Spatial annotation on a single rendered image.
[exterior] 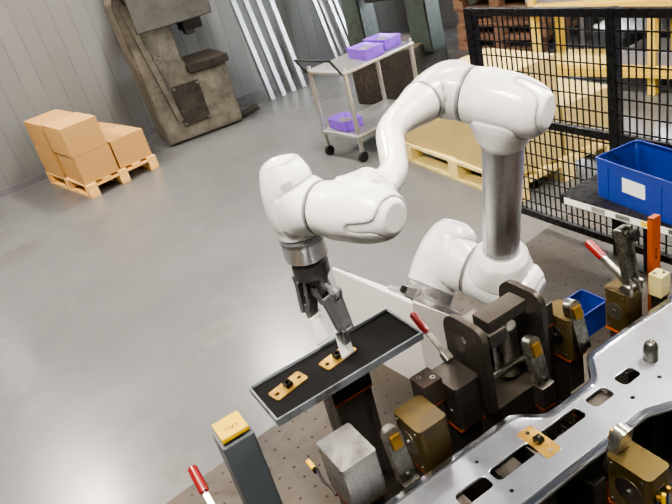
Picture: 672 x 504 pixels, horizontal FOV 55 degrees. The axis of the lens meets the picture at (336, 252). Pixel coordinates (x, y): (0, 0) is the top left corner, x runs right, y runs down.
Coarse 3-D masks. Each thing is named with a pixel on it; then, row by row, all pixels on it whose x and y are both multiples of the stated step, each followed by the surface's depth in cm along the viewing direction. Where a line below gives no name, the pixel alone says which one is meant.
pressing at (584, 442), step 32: (640, 320) 150; (608, 352) 144; (640, 352) 142; (608, 384) 136; (640, 384) 134; (512, 416) 134; (544, 416) 132; (608, 416) 128; (640, 416) 127; (480, 448) 129; (512, 448) 127; (576, 448) 124; (416, 480) 126; (448, 480) 124; (512, 480) 121; (544, 480) 119
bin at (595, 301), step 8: (576, 296) 200; (584, 296) 201; (592, 296) 198; (584, 304) 202; (592, 304) 199; (600, 304) 192; (584, 312) 204; (592, 312) 191; (600, 312) 194; (592, 320) 193; (600, 320) 195; (592, 328) 194; (600, 328) 196
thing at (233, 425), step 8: (232, 416) 131; (240, 416) 130; (216, 424) 130; (224, 424) 129; (232, 424) 129; (240, 424) 128; (216, 432) 128; (224, 432) 127; (232, 432) 127; (240, 432) 127; (224, 440) 126
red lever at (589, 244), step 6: (588, 240) 158; (588, 246) 157; (594, 246) 157; (594, 252) 157; (600, 252) 156; (600, 258) 156; (606, 258) 155; (606, 264) 155; (612, 264) 155; (612, 270) 154; (618, 270) 154; (618, 276) 154
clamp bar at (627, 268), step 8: (624, 224) 148; (616, 232) 147; (624, 232) 147; (632, 232) 144; (616, 240) 148; (624, 240) 148; (632, 240) 145; (616, 248) 149; (624, 248) 147; (632, 248) 149; (624, 256) 148; (632, 256) 150; (624, 264) 149; (632, 264) 151; (624, 272) 150; (632, 272) 152; (624, 280) 151; (632, 280) 153; (632, 288) 151; (640, 288) 152; (632, 296) 151
